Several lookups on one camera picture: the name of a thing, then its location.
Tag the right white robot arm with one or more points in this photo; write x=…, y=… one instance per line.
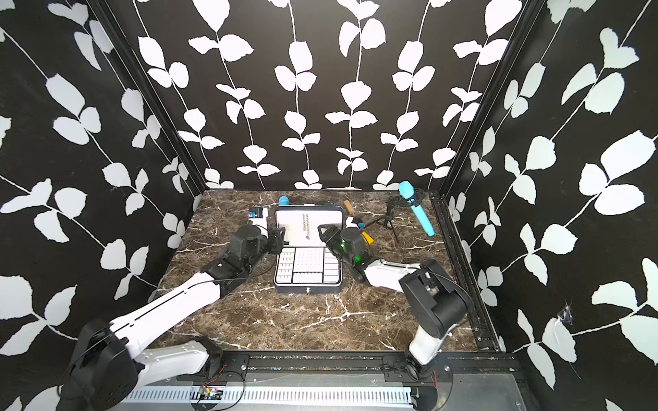
x=437, y=303

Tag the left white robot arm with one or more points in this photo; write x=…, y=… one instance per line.
x=108, y=361

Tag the blue microphone on stand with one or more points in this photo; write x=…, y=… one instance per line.
x=414, y=199

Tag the small circuit board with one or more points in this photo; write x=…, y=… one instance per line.
x=208, y=394

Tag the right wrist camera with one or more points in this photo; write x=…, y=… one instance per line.
x=353, y=222

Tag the black tripod mic stand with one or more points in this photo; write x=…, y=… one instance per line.
x=394, y=202

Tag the black mounting rail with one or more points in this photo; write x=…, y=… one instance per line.
x=396, y=366

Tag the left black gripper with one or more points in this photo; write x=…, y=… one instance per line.
x=275, y=240

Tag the brown wooden block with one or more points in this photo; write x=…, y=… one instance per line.
x=349, y=208

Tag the white perforated strip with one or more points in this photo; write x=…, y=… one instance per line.
x=279, y=395

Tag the yellow block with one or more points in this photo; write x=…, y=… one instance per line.
x=369, y=240

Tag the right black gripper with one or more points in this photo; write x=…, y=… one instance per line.
x=331, y=243

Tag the grey jewelry box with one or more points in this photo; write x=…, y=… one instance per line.
x=306, y=266

